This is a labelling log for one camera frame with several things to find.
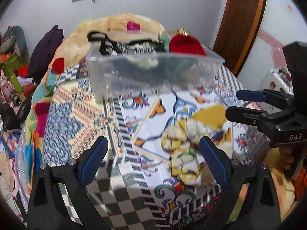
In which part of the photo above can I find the grey green plush toy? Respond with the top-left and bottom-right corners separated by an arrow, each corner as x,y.
1,25 -> 30,62

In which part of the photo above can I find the clear plastic storage box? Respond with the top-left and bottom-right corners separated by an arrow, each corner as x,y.
86,31 -> 225,104

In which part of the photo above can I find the white wardrobe sliding door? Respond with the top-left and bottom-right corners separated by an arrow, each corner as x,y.
238,0 -> 306,90

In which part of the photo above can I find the black white chain-print garment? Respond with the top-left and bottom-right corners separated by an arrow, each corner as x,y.
87,31 -> 166,56

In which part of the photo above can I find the patterned patchwork bed sheet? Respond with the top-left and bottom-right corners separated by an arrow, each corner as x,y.
44,63 -> 268,229

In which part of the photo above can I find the green knitted sock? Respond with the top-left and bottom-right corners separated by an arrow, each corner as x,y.
158,31 -> 170,52

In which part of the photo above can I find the yellow white patterned cloth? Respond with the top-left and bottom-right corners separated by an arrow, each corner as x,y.
161,104 -> 233,187

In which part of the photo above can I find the person's right hand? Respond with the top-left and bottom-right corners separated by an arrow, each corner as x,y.
279,146 -> 294,170

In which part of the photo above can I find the red soft cloth item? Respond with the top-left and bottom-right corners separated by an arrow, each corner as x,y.
169,34 -> 207,56

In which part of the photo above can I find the orange sleeve forearm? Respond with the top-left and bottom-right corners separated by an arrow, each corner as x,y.
292,167 -> 307,200

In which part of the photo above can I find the brown wooden door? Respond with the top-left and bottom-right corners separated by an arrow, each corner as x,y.
213,0 -> 266,76

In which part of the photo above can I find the dark purple clothing pile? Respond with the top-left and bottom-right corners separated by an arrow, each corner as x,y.
28,25 -> 64,83

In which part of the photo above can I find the green cardboard box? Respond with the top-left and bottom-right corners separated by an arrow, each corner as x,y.
1,53 -> 26,94

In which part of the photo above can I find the pink rabbit plush doll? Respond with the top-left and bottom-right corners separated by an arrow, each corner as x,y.
1,70 -> 14,99

